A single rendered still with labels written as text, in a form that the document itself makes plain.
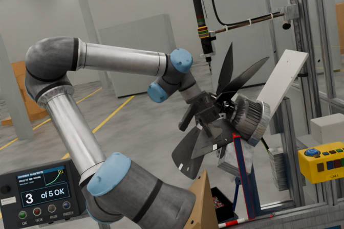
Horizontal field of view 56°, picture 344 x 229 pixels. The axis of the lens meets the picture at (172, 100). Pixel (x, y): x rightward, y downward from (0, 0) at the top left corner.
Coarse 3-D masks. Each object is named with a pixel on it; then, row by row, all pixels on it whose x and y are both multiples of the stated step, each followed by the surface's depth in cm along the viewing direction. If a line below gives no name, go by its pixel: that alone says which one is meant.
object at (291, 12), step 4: (292, 4) 175; (296, 4) 172; (280, 8) 172; (284, 8) 170; (288, 8) 168; (292, 8) 170; (296, 8) 172; (280, 12) 173; (284, 12) 171; (288, 12) 169; (292, 12) 171; (296, 12) 173; (280, 16) 173; (284, 16) 171; (288, 16) 170; (292, 16) 171; (296, 16) 173; (280, 20) 174; (284, 20) 172
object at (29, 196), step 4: (20, 192) 108; (24, 192) 108; (28, 192) 108; (32, 192) 108; (24, 196) 108; (28, 196) 108; (32, 196) 108; (24, 200) 108; (28, 200) 108; (32, 200) 108; (36, 200) 108; (24, 204) 108; (28, 204) 108; (32, 204) 108
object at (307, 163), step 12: (336, 144) 117; (300, 156) 117; (312, 156) 112; (324, 156) 110; (336, 156) 110; (300, 168) 120; (312, 168) 110; (324, 168) 111; (336, 168) 111; (312, 180) 112; (324, 180) 112
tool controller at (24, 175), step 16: (64, 160) 111; (0, 176) 109; (16, 176) 109; (32, 176) 109; (48, 176) 108; (64, 176) 108; (80, 176) 116; (0, 192) 109; (16, 192) 109; (48, 192) 108; (64, 192) 108; (80, 192) 113; (16, 208) 108; (32, 208) 108; (80, 208) 110; (16, 224) 108; (32, 224) 108
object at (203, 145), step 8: (216, 120) 145; (224, 120) 143; (224, 128) 136; (232, 128) 134; (200, 136) 138; (224, 136) 130; (232, 136) 127; (240, 136) 124; (200, 144) 134; (208, 144) 131; (224, 144) 125; (192, 152) 134; (200, 152) 130; (208, 152) 126
